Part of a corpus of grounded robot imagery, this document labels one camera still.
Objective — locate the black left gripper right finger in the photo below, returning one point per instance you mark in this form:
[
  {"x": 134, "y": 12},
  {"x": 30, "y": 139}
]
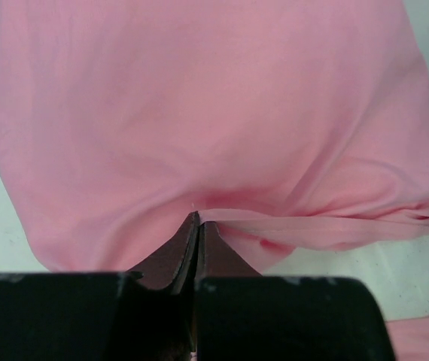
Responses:
[{"x": 242, "y": 315}]

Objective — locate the pink rose-print pillowcase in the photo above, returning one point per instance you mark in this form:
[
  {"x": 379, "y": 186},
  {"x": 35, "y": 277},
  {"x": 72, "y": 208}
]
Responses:
[{"x": 291, "y": 124}]

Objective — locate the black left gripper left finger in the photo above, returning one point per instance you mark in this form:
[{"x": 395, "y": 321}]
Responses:
[{"x": 144, "y": 313}]

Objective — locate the white pillow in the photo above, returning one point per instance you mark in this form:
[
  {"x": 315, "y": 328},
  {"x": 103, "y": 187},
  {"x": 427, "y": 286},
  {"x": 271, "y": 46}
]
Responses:
[{"x": 396, "y": 272}]

